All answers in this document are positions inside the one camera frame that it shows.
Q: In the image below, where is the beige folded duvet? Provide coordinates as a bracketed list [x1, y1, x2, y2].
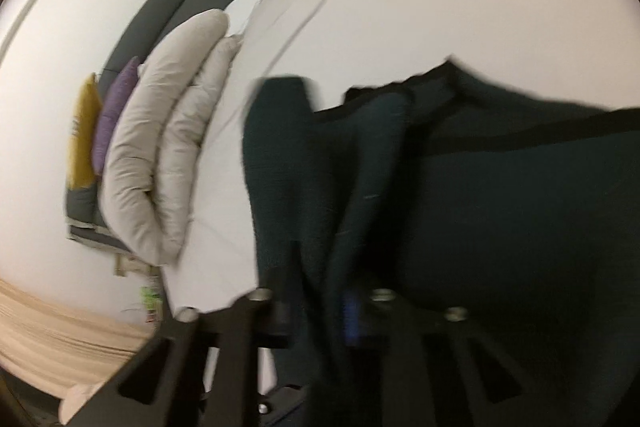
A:
[97, 8, 244, 267]

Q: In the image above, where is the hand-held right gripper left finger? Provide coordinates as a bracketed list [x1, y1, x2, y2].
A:
[65, 252, 302, 427]

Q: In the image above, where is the mustard yellow pillow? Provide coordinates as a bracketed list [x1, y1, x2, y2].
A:
[67, 73, 104, 190]

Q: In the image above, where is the white cloth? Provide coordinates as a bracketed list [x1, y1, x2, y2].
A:
[57, 383, 110, 426]

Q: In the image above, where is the grey padded headboard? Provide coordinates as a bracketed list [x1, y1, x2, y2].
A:
[64, 0, 275, 255]

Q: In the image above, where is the white pillow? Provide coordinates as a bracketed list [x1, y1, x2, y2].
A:
[223, 0, 269, 40]

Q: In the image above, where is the purple pillow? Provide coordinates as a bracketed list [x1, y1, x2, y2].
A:
[91, 56, 141, 176]

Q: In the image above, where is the small green item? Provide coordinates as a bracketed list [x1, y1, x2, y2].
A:
[139, 286, 164, 324]

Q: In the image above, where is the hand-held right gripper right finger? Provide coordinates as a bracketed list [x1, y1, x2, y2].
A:
[342, 284, 558, 427]

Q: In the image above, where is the white bed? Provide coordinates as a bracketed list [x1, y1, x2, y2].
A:
[160, 0, 635, 400]

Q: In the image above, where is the dark green knitted garment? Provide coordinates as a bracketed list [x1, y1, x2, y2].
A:
[241, 56, 640, 427]

